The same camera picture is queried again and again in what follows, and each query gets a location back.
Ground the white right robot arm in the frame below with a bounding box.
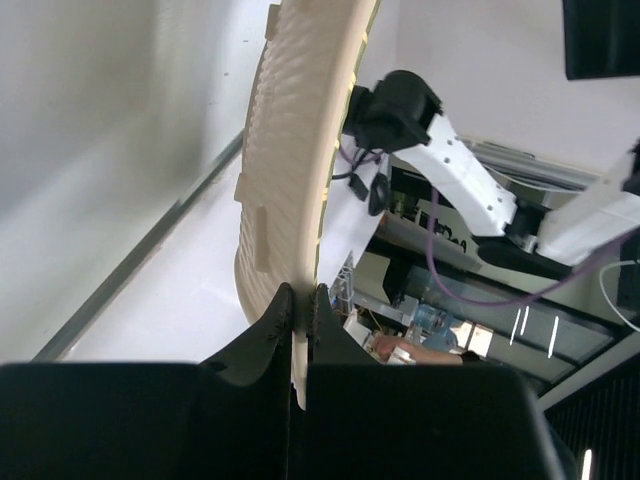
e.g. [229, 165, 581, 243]
[343, 70, 639, 267]

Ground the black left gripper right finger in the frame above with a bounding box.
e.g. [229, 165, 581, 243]
[305, 285, 564, 479]

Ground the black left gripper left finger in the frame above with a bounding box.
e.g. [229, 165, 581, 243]
[1, 284, 293, 479]

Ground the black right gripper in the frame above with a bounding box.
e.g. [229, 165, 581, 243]
[342, 70, 443, 153]

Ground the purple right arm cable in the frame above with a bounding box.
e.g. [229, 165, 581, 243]
[339, 144, 640, 304]

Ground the black monitor screen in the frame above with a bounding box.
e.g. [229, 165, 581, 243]
[562, 0, 640, 81]

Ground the square bamboo mat tray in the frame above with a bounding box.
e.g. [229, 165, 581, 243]
[234, 1, 379, 407]

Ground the person's hand in background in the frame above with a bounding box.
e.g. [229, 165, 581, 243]
[373, 335, 463, 366]

